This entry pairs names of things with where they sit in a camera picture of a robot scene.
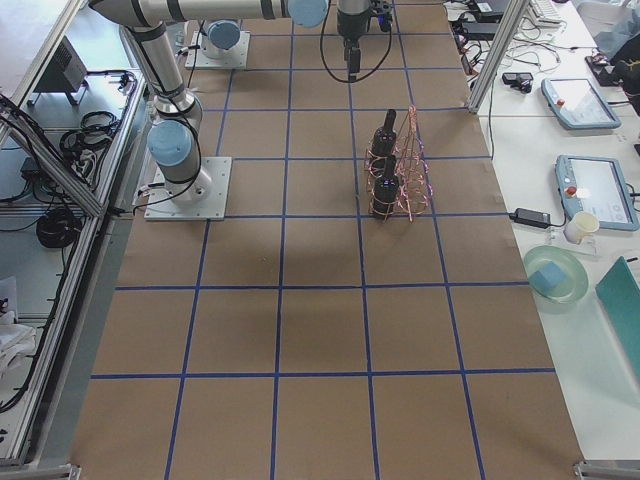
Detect black power brick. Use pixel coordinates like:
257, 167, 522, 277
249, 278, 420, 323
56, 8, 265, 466
509, 208, 551, 229

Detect white cup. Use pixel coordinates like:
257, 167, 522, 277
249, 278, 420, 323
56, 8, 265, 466
564, 211, 600, 244

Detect coiled black cables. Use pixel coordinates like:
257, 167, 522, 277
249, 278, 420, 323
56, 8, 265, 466
59, 110, 126, 174

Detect dark bottle left in basket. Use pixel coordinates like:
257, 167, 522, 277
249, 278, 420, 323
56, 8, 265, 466
370, 109, 397, 169

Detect aluminium frame post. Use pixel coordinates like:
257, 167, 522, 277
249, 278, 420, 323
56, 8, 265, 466
467, 0, 528, 114

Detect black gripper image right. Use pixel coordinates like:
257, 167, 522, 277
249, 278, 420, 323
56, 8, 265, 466
337, 0, 393, 83

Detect dark bottle in basket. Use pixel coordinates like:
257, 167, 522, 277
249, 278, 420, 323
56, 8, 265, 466
370, 154, 399, 220
370, 109, 397, 169

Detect teal board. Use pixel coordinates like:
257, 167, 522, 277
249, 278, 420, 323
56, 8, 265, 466
595, 257, 639, 356

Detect teach pendant far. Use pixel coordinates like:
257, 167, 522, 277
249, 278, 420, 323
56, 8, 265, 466
540, 78, 621, 130

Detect copper wire wine basket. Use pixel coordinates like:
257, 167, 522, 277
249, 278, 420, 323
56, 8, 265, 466
365, 105, 433, 220

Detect teach pendant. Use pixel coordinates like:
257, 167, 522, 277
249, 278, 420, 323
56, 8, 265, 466
555, 155, 639, 231
540, 78, 621, 130

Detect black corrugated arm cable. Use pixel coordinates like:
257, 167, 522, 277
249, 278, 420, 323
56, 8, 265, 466
319, 4, 396, 84

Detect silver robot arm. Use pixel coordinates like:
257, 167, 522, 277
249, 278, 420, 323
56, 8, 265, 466
89, 1, 329, 205

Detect dark bottle right in basket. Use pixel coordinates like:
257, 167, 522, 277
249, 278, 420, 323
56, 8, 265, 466
370, 154, 399, 220

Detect grey control box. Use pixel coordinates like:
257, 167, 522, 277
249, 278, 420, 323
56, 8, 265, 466
27, 36, 88, 106

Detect blue foam cube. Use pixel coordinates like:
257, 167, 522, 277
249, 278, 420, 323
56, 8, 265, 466
529, 261, 568, 294

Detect teach pendant near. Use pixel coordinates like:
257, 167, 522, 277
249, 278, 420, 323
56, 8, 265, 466
555, 155, 639, 231

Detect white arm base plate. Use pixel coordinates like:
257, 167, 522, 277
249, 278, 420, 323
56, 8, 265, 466
185, 31, 250, 70
144, 157, 233, 221

